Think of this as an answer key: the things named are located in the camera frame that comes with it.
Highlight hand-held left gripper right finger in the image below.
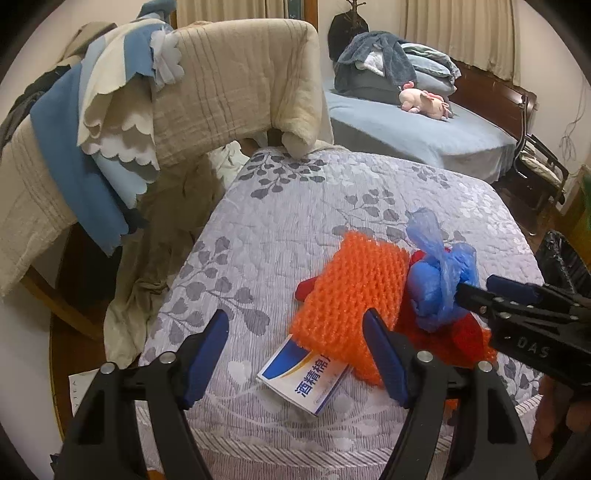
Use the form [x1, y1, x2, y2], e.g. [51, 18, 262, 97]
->
[362, 308, 532, 480]

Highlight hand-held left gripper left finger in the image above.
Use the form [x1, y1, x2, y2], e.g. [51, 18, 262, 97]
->
[52, 308, 230, 480]

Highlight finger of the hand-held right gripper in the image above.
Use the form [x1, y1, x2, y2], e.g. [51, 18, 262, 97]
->
[486, 274, 591, 315]
[456, 282, 575, 384]

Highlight red knitted glove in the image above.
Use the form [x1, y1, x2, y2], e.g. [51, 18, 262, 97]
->
[295, 247, 497, 370]

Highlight blue plastic bag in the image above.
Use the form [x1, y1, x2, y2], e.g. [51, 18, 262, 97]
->
[405, 208, 478, 332]

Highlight black-lined trash bin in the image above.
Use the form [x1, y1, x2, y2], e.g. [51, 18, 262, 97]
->
[536, 230, 591, 296]

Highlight orange mesh sponge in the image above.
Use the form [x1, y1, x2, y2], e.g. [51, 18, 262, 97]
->
[288, 231, 411, 386]

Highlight blue and white box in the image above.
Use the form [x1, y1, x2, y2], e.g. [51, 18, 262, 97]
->
[256, 335, 349, 418]

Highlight person's right hand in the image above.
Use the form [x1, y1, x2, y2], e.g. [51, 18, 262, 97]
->
[533, 374, 579, 462]

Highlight black folding chair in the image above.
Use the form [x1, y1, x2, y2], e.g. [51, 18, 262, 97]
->
[492, 134, 571, 217]

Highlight pale chair cushion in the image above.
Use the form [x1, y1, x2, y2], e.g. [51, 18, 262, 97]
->
[519, 150, 566, 181]

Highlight white paper sheet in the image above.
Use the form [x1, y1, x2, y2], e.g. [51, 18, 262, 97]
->
[68, 371, 100, 407]

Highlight beige sheet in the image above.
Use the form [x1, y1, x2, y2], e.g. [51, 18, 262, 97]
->
[104, 141, 252, 370]

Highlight wooden table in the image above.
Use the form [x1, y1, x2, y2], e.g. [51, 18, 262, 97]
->
[18, 222, 112, 342]

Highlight grey floral quilt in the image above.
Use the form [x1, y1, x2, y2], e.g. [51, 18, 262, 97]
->
[139, 148, 546, 480]

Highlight dark wooden headboard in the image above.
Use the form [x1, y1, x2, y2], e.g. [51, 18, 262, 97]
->
[450, 58, 539, 139]

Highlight bed with blue sheet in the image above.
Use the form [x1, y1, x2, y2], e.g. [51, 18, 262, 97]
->
[321, 76, 518, 185]

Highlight light blue scalloped cloth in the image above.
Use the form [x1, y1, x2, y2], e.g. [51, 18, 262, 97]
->
[81, 37, 161, 208]

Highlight pink plush toy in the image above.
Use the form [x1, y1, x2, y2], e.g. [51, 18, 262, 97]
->
[398, 82, 452, 121]

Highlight stack of folded blankets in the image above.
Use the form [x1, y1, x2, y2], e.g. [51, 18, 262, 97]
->
[335, 41, 462, 100]

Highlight cream scalloped cloth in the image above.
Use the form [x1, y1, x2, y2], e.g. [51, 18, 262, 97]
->
[78, 23, 162, 185]

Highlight blue and cream cloths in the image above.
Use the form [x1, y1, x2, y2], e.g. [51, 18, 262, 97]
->
[30, 69, 148, 257]

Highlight beige quilted table cover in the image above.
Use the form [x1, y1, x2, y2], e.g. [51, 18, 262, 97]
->
[0, 18, 335, 301]

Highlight blue fleece robe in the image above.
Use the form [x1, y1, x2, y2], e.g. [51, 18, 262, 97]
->
[333, 31, 416, 93]

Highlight dark coat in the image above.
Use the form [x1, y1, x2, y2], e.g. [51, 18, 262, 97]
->
[329, 11, 370, 61]

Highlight pale scalloped felt piece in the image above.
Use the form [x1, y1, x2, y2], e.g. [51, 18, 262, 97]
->
[148, 28, 185, 88]

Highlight grey cloth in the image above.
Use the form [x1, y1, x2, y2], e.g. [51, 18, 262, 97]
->
[0, 65, 84, 153]

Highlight blue scalloped felt cloth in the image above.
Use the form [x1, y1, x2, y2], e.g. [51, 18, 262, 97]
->
[115, 18, 160, 93]

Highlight wooden framed window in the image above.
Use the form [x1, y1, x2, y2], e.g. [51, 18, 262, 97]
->
[288, 0, 319, 21]

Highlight tan cloth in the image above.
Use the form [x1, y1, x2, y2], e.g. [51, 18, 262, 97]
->
[60, 23, 116, 65]

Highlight wide beige curtain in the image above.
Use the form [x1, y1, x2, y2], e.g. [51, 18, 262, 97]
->
[177, 0, 289, 21]

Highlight dark blue cloth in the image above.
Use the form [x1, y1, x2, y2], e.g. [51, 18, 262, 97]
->
[136, 0, 178, 21]

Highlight hanging wall cables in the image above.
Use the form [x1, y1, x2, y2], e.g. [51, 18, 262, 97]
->
[556, 83, 589, 162]

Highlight headboard charging cable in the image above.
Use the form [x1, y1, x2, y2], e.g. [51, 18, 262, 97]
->
[519, 90, 532, 148]

